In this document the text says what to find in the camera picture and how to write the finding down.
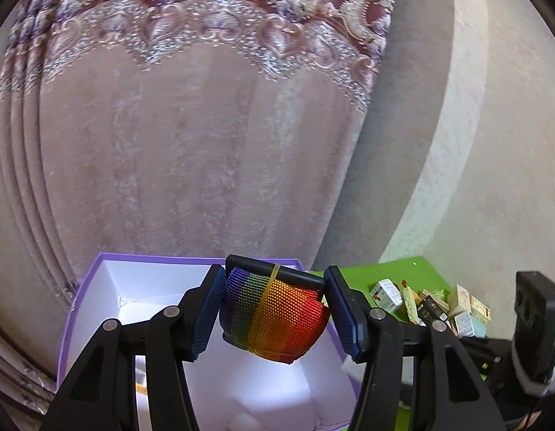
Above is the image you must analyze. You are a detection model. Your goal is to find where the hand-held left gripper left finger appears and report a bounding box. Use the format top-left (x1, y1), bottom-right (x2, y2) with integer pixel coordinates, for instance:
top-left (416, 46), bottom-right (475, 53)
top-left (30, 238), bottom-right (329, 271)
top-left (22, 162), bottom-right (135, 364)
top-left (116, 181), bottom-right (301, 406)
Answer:
top-left (38, 264), bottom-right (227, 431)

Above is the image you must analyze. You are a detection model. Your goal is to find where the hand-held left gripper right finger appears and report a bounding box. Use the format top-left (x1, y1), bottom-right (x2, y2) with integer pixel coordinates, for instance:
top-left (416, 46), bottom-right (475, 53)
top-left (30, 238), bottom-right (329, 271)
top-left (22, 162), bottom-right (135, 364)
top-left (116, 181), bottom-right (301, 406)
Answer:
top-left (323, 266), bottom-right (507, 431)

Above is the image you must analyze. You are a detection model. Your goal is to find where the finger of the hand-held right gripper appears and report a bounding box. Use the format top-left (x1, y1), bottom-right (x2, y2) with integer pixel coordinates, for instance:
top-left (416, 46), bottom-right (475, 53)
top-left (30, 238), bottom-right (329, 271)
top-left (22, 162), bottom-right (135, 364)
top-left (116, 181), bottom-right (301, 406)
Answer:
top-left (457, 336), bottom-right (514, 380)

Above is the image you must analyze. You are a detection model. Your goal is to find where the light blue box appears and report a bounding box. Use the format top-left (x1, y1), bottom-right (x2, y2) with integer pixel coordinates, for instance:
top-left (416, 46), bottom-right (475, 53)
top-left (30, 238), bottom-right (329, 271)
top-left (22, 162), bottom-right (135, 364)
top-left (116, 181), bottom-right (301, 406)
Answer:
top-left (452, 312), bottom-right (487, 338)

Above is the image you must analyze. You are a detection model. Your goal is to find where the rainbow mesh pouch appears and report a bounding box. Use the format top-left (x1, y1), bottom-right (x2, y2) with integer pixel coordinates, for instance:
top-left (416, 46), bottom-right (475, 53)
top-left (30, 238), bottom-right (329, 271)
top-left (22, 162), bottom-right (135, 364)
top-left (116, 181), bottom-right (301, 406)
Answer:
top-left (219, 255), bottom-right (331, 363)

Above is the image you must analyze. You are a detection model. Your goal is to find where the purple cardboard box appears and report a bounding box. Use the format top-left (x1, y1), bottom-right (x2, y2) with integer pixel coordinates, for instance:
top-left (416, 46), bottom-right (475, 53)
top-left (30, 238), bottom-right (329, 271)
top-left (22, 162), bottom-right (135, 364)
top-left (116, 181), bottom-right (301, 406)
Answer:
top-left (56, 254), bottom-right (363, 431)

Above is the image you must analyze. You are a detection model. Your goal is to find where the green printed desktop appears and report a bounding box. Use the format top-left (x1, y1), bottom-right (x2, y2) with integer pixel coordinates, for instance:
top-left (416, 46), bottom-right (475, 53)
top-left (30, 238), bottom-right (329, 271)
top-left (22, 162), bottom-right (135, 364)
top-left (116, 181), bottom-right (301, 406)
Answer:
top-left (310, 256), bottom-right (489, 431)

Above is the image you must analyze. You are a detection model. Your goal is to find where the small beige box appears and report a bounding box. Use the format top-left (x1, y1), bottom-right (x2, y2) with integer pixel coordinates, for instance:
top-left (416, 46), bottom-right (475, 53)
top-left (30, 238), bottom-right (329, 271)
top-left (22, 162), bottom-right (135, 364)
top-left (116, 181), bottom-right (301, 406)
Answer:
top-left (447, 284), bottom-right (471, 312)

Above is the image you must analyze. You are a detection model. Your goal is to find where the tall cream box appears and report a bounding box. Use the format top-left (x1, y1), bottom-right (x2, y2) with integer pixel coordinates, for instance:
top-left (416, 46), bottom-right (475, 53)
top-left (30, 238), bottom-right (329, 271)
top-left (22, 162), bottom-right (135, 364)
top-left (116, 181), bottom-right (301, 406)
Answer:
top-left (401, 284), bottom-right (417, 324)

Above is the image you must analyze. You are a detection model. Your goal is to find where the pink embroidered curtain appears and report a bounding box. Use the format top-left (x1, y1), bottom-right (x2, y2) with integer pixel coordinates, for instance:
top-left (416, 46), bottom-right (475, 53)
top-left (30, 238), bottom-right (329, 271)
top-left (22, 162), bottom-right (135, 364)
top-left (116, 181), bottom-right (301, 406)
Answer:
top-left (0, 0), bottom-right (399, 409)

